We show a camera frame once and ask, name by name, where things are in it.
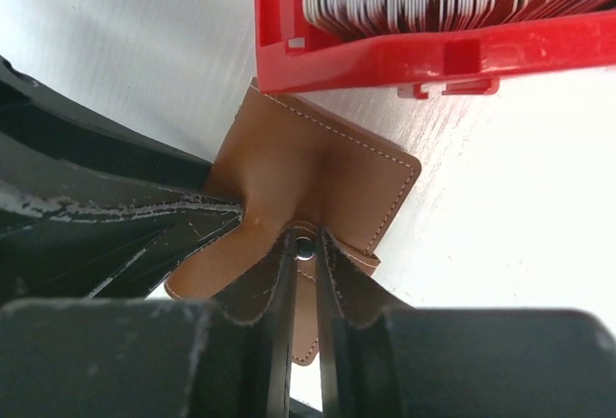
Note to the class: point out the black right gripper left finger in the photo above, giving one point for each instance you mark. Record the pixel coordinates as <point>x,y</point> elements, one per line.
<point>229,356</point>

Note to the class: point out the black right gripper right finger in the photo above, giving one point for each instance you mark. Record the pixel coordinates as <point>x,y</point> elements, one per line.
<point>381,357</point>

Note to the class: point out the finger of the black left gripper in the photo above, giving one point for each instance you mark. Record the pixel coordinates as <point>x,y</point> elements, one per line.
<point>69,232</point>
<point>63,129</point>

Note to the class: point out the brown leather card holder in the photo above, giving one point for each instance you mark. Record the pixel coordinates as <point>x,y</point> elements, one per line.
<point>295,166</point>

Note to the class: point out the red plastic card tray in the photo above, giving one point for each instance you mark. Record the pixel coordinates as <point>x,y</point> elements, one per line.
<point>294,56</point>

